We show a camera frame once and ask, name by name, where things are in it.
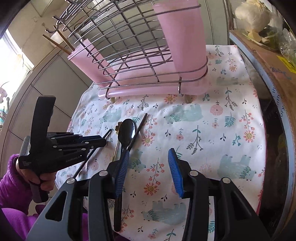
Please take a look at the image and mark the window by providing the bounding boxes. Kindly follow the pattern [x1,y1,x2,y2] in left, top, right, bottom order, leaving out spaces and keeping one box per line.
[0,30,35,77]

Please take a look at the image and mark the floral printed cloth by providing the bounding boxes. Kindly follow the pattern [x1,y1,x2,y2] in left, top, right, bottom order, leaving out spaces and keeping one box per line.
[54,44,265,241]

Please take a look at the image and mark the wooden chopstick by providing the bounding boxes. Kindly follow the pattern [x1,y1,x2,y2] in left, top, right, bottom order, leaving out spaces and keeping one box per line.
[56,28,76,51]
[42,34,71,55]

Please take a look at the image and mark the metal shelf rack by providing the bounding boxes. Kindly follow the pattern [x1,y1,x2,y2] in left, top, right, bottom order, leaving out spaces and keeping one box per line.
[223,0,296,241]

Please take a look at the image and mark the plastic bag of greens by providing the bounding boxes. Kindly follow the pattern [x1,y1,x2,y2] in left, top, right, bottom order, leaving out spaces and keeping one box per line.
[279,28,296,63]

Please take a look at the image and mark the pink wire utensil rack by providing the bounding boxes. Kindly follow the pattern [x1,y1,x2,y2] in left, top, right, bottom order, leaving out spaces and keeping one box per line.
[43,0,208,103]

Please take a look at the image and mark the person's left forearm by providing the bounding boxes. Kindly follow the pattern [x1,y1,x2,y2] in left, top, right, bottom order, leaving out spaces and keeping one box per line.
[0,154,31,209]

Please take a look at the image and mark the brown cardboard sheet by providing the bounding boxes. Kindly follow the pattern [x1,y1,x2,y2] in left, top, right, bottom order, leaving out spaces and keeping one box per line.
[231,30,296,109]

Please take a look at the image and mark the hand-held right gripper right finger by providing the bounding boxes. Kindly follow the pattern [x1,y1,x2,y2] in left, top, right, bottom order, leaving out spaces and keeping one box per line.
[168,148,271,241]

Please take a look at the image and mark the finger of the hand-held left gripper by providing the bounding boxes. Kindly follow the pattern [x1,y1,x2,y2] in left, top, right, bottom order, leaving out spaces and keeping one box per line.
[54,138,107,160]
[47,132,100,141]

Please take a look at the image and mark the black spoon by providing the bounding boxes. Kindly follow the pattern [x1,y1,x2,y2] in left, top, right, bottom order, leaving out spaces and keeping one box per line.
[113,119,137,232]

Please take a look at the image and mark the grey kitchen cabinets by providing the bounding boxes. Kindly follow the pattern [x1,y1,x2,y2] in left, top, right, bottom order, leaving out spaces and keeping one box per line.
[0,0,232,172]

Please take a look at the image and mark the napa cabbage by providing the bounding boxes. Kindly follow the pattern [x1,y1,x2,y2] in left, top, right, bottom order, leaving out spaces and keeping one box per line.
[235,0,271,32]

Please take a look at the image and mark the person's left hand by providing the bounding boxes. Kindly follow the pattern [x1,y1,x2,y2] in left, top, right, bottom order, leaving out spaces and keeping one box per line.
[15,162,57,194]

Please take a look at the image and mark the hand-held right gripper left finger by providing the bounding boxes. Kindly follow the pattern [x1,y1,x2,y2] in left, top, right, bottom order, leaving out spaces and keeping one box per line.
[26,149,130,241]

